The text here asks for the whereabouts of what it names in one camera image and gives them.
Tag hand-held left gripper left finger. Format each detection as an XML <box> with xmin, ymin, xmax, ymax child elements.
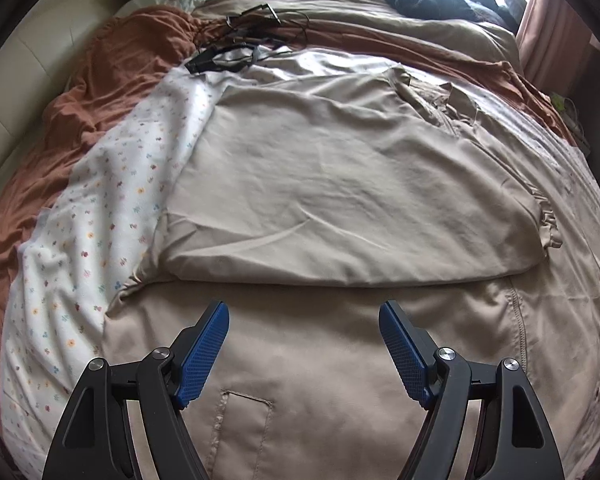
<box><xmin>41</xmin><ymin>301</ymin><xmax>230</xmax><ymax>480</ymax></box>

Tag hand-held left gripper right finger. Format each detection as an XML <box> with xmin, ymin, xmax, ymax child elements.
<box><xmin>378</xmin><ymin>300</ymin><xmax>566</xmax><ymax>480</ymax></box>

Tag rust orange blanket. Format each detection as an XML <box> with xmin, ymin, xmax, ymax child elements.
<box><xmin>0</xmin><ymin>5</ymin><xmax>581</xmax><ymax>441</ymax></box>

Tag large beige garment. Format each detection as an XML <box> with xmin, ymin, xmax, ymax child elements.
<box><xmin>102</xmin><ymin>62</ymin><xmax>600</xmax><ymax>480</ymax></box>

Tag black clothes pile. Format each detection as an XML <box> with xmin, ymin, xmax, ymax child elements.
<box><xmin>372</xmin><ymin>0</ymin><xmax>518</xmax><ymax>28</ymax></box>

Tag cream padded headboard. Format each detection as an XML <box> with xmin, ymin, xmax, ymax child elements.
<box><xmin>0</xmin><ymin>0</ymin><xmax>156</xmax><ymax>201</ymax></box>

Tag pink curtain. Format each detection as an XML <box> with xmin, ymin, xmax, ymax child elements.
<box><xmin>517</xmin><ymin>0</ymin><xmax>593</xmax><ymax>91</ymax></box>

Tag white floral bed sheet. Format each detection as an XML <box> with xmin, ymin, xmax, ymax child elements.
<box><xmin>0</xmin><ymin>47</ymin><xmax>406</xmax><ymax>480</ymax></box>

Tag beige duvet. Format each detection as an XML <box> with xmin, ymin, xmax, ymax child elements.
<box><xmin>195</xmin><ymin>0</ymin><xmax>523</xmax><ymax>68</ymax></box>

